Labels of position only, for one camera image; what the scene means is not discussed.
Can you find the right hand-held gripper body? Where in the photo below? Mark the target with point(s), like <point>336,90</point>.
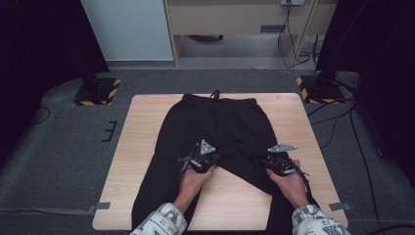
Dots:
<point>280,161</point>

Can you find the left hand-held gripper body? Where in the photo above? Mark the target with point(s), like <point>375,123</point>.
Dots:
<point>202,158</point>

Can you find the black pants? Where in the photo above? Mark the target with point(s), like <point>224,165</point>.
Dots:
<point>235,127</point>

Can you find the person's right hand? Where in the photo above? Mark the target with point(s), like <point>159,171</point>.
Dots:
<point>290,189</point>

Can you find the person's left hand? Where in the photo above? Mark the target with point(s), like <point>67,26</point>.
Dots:
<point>192,186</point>

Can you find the grey tape strip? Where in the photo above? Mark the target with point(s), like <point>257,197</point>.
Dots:
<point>101,206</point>
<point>341,206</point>

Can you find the black stand with striped base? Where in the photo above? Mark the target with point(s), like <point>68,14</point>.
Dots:
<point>98,93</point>
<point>321,91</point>

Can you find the black floor tape mark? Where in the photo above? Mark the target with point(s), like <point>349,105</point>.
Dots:
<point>111,131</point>

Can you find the light wooden desk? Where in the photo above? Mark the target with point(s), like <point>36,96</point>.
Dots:
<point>228,19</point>

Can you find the black curtain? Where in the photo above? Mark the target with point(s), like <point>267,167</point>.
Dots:
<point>381,65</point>
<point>42,65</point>

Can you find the white cabinet panel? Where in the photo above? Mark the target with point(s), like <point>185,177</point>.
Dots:
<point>127,29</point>

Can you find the white power strip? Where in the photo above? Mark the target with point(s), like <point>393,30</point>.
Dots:
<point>292,2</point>

